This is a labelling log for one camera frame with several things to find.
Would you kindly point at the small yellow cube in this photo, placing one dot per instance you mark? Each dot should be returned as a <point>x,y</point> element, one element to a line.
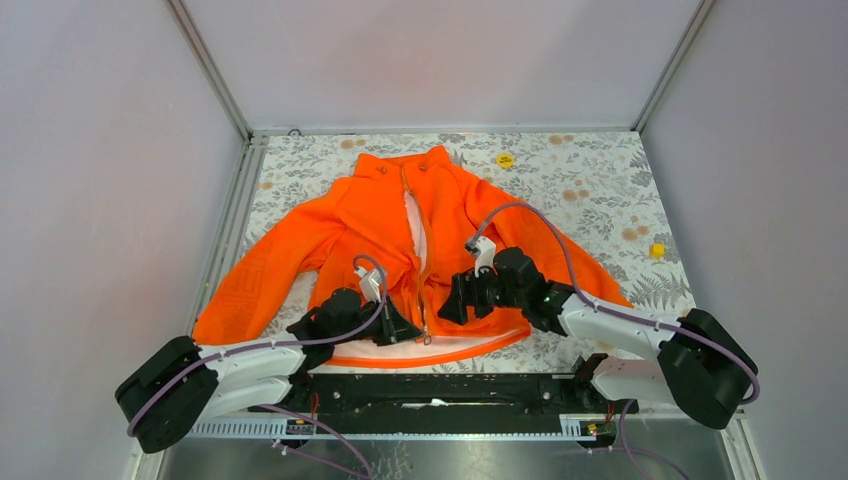
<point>657,250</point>

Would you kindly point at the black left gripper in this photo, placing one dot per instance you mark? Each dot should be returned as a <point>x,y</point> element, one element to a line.
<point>393,327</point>

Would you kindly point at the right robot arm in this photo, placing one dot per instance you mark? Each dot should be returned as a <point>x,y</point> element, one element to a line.
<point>690,362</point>

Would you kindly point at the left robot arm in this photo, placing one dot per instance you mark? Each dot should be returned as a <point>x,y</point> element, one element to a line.
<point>185,382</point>

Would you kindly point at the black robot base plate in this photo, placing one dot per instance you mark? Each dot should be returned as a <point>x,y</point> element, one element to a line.
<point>372,394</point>

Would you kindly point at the yellow round sticker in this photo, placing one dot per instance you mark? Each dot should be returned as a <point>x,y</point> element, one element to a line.
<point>505,160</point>

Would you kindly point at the aluminium frame post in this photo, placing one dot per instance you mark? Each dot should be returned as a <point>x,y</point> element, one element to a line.
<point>689,36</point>
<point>200,50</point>

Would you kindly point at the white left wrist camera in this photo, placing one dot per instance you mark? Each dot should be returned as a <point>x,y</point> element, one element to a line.
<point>370,284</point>

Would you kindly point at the floral patterned table mat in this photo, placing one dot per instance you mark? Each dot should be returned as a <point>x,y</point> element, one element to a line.
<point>595,189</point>

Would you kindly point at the aluminium frame post right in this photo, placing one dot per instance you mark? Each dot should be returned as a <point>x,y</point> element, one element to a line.
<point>689,36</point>

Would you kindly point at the orange zip jacket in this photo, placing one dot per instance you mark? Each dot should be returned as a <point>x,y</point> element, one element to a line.
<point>413,214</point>

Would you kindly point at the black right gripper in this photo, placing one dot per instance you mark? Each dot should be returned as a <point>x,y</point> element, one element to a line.
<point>455,307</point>

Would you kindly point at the aluminium frame post left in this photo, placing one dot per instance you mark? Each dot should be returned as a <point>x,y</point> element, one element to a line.
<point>200,50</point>

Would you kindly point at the slotted metal cable rail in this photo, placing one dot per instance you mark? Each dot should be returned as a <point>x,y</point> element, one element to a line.
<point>417,425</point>

